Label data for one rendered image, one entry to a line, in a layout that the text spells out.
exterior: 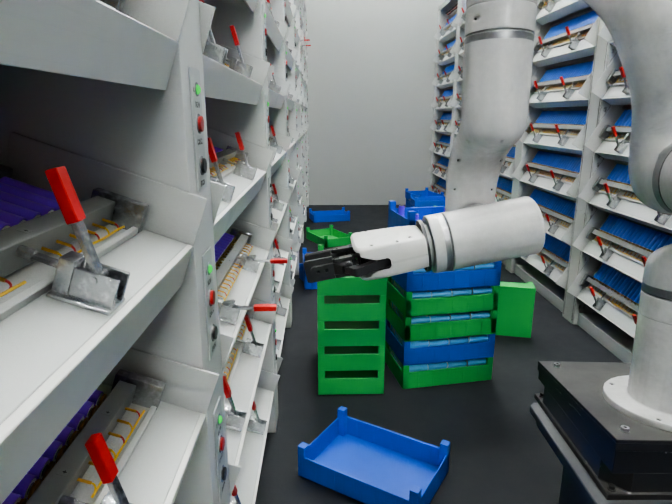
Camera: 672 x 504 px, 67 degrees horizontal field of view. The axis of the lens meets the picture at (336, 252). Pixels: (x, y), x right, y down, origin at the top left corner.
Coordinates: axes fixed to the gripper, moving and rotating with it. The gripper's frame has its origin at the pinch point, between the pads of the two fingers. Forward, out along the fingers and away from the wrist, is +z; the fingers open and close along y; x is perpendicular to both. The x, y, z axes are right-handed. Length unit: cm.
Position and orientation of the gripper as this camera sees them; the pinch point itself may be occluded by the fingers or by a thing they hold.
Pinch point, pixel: (319, 265)
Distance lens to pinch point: 73.6
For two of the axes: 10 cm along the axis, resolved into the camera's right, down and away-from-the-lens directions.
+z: -9.8, 1.9, 0.1
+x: 1.8, 9.5, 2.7
